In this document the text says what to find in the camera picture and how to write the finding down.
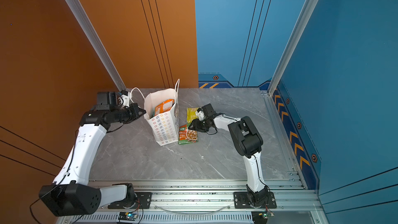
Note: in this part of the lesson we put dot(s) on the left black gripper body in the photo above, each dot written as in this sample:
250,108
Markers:
126,115

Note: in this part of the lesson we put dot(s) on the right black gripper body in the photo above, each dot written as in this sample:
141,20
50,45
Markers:
206,124

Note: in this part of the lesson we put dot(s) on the yellow snack bag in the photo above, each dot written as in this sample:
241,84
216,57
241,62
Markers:
191,114

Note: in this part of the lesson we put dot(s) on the green nut snack bag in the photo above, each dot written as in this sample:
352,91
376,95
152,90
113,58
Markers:
187,136

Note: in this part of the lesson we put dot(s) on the white patterned paper bag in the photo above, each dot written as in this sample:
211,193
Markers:
165,126

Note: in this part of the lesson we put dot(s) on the orange snack bag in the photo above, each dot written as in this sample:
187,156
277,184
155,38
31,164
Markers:
164,107

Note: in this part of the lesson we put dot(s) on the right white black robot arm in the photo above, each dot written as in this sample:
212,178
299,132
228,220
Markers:
247,142

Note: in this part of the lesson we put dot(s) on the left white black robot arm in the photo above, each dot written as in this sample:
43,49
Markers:
70,194

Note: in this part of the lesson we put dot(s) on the left circuit board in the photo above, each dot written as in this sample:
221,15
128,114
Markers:
128,217

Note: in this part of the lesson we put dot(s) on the circuit board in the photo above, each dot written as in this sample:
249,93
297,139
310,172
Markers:
128,217
261,217

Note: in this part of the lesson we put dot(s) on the right circuit board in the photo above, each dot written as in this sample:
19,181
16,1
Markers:
261,217

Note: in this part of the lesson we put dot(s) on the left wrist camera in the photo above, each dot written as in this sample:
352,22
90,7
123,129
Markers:
111,100

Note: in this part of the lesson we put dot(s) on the aluminium rail frame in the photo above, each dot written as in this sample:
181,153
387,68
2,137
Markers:
210,201

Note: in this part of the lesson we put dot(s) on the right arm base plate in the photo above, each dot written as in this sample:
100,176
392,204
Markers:
244,200

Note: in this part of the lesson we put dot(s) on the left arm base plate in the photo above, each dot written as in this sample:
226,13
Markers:
140,200

